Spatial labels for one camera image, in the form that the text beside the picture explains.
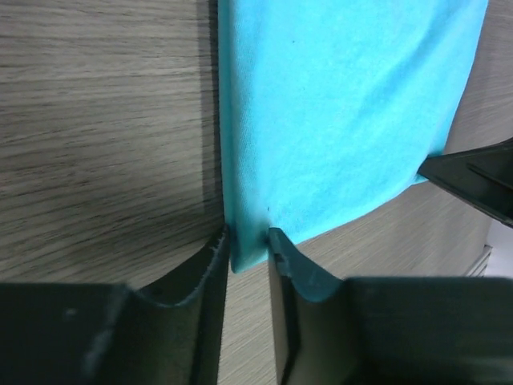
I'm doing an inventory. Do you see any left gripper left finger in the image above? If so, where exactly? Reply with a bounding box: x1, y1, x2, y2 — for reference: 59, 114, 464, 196
1, 227, 230, 384

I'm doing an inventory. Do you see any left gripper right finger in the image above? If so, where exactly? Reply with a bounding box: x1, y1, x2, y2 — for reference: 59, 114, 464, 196
269, 228, 512, 384

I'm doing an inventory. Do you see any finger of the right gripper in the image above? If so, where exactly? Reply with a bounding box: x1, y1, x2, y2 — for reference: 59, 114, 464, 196
418, 139, 512, 227

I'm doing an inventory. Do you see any cyan t shirt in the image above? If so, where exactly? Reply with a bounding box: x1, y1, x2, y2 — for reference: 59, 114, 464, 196
217, 1, 487, 273

